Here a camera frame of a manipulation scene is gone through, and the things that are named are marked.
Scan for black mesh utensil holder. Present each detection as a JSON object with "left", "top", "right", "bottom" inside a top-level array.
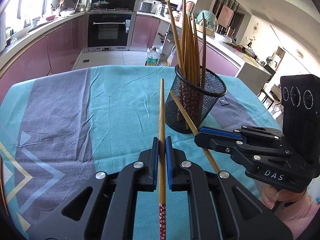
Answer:
[{"left": 165, "top": 66, "right": 227, "bottom": 134}]

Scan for dark bamboo chopstick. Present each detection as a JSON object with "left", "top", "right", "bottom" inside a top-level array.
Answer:
[{"left": 201, "top": 12, "right": 206, "bottom": 90}]

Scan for right hand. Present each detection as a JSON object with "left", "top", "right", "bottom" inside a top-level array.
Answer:
[{"left": 260, "top": 184, "right": 304, "bottom": 209}]

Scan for oil bottle on floor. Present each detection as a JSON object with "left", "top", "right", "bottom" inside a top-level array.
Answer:
[{"left": 145, "top": 47, "right": 160, "bottom": 66}]

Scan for teal grey tablecloth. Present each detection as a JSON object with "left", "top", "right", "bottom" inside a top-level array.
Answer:
[{"left": 1, "top": 66, "right": 280, "bottom": 239}]

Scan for round bamboo steamer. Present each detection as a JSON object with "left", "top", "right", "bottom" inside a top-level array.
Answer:
[{"left": 196, "top": 23, "right": 215, "bottom": 37}]

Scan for pink base cabinets right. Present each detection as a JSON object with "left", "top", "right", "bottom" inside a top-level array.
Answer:
[{"left": 130, "top": 15, "right": 238, "bottom": 83}]

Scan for pink base cabinets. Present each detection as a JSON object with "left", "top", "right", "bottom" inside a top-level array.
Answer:
[
  {"left": 1, "top": 12, "right": 86, "bottom": 100},
  {"left": 130, "top": 15, "right": 238, "bottom": 83}
]

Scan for black built-in oven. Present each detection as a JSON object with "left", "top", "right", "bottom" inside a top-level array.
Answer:
[{"left": 84, "top": 11, "right": 136, "bottom": 52}]

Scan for pink base cabinets left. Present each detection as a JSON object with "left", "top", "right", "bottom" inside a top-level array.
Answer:
[{"left": 1, "top": 12, "right": 86, "bottom": 100}]

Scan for black range hood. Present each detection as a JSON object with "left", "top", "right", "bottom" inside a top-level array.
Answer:
[{"left": 91, "top": 0, "right": 137, "bottom": 11}]

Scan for white ceramic bowl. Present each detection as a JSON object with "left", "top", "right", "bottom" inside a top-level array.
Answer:
[{"left": 12, "top": 27, "right": 30, "bottom": 39}]

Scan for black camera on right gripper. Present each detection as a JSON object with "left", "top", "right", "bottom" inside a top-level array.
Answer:
[{"left": 280, "top": 74, "right": 319, "bottom": 177}]

